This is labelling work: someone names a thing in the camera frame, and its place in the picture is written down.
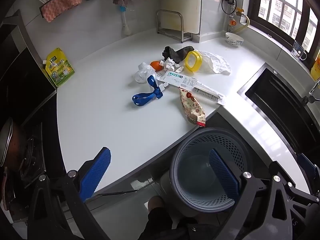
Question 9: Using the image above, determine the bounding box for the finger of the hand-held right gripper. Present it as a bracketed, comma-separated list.
[285, 152, 320, 207]
[290, 201, 320, 240]

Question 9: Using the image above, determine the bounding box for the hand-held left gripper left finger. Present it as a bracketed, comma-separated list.
[27, 147, 112, 240]

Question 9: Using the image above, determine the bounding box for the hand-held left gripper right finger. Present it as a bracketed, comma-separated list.
[209, 149, 293, 240]

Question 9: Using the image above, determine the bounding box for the grey perforated waste basket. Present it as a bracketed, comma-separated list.
[168, 127, 253, 217]

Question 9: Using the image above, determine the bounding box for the red patterned snack packet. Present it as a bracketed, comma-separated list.
[179, 87, 207, 127]

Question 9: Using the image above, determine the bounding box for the syringe blister package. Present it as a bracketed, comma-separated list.
[179, 82, 227, 105]

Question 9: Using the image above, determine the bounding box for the white toothpaste box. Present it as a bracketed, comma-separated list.
[156, 70, 198, 88]

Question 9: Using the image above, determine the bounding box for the blue lanyard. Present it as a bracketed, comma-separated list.
[132, 75, 167, 105]

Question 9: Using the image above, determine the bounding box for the white paper napkin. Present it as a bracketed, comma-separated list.
[200, 51, 232, 75]

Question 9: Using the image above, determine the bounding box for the clear plastic bag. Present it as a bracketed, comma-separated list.
[135, 62, 157, 84]

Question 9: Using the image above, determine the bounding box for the clear plastic cup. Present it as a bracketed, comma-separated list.
[195, 51, 213, 73]

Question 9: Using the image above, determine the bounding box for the checked paper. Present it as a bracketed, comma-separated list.
[160, 57, 183, 73]

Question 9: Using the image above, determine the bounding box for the orange tangerine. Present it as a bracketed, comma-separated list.
[150, 60, 163, 72]

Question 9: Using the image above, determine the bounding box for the dark grey cloth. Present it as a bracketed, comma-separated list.
[162, 45, 195, 64]

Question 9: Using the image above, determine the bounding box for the gas stove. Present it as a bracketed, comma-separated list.
[20, 122, 48, 188]

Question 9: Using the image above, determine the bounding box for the steel faucet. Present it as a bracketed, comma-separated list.
[301, 77, 320, 105]

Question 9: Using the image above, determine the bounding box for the black kitchen sink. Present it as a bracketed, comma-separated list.
[237, 62, 320, 155]

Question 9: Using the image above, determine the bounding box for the yellow oil bottle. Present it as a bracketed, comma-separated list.
[310, 55, 320, 79]

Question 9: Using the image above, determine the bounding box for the yellow green seasoning pouch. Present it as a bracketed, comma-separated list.
[41, 47, 75, 88]

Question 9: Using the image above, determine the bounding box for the printed glass mug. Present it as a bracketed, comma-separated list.
[292, 40, 307, 60]

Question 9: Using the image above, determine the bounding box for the white blue patterned bowl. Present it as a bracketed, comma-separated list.
[225, 32, 244, 47]

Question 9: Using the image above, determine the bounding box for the white regulator orange knob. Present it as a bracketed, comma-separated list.
[227, 17, 237, 33]

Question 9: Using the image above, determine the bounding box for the steel board rack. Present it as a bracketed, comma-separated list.
[155, 9, 193, 43]

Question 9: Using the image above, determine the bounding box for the blue white bottle brush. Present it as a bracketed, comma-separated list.
[119, 4, 132, 36]

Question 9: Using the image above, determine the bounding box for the dark framed window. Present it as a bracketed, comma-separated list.
[250, 0, 320, 60]

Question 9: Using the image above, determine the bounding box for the black gas valve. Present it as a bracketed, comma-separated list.
[221, 0, 237, 14]

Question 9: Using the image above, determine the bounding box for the pink dish cloth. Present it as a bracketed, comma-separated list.
[40, 0, 83, 22]

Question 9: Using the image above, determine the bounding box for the white cutting board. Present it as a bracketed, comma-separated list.
[160, 0, 202, 34]

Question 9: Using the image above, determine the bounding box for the yellow gas hose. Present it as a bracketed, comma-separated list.
[234, 15, 250, 33]

